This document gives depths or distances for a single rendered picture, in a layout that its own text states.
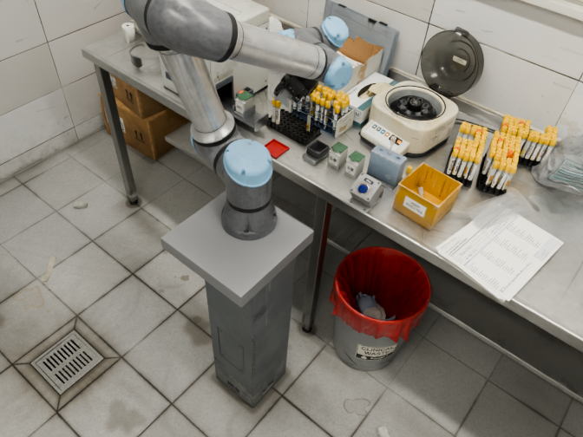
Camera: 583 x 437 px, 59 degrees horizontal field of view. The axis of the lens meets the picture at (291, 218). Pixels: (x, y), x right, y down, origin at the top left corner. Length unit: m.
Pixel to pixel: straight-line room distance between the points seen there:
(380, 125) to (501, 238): 0.54
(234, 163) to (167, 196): 1.61
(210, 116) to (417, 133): 0.71
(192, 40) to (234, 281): 0.58
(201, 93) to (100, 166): 1.91
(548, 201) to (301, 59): 0.94
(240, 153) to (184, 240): 0.28
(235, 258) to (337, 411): 0.99
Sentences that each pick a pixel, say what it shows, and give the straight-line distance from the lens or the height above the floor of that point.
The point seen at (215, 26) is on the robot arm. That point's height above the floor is 1.50.
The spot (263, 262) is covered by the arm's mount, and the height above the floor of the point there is 0.92.
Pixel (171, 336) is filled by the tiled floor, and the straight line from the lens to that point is 2.28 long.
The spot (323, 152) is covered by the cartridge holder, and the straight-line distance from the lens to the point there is 1.65.
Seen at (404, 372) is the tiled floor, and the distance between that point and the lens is 2.25.
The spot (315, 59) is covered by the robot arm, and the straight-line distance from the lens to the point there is 1.19.
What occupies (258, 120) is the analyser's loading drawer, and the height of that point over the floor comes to 0.93.
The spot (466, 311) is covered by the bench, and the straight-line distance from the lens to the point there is 2.16.
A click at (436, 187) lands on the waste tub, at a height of 0.92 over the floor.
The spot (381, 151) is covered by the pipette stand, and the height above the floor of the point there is 0.98.
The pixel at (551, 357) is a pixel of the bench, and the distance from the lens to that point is 2.18.
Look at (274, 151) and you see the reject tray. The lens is 1.68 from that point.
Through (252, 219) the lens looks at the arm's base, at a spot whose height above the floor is 0.98.
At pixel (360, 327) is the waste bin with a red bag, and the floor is 0.37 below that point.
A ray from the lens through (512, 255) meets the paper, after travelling 1.53.
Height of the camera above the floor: 1.95
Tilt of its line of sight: 47 degrees down
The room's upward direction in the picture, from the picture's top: 4 degrees clockwise
